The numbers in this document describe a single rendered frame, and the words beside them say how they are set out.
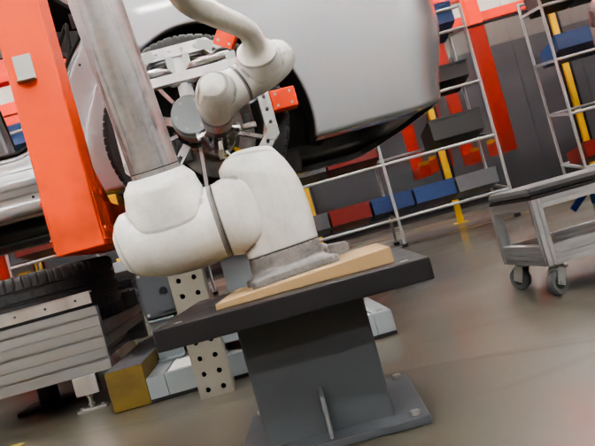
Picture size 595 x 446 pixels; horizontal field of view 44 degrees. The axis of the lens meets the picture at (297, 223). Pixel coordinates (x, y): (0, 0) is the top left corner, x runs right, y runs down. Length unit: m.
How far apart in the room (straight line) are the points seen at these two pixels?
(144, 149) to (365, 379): 0.61
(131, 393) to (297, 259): 1.08
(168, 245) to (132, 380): 0.99
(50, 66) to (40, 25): 0.14
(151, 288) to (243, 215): 1.19
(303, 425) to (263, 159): 0.52
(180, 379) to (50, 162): 0.82
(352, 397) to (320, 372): 0.08
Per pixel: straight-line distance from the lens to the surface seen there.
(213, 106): 1.87
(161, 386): 2.38
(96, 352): 2.58
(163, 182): 1.46
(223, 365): 2.18
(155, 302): 2.60
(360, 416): 1.45
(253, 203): 1.45
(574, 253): 2.37
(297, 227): 1.46
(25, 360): 2.65
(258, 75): 1.91
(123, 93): 1.48
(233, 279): 2.67
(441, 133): 6.56
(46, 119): 2.54
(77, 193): 2.49
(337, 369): 1.43
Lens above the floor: 0.41
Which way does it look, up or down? level
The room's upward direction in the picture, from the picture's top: 15 degrees counter-clockwise
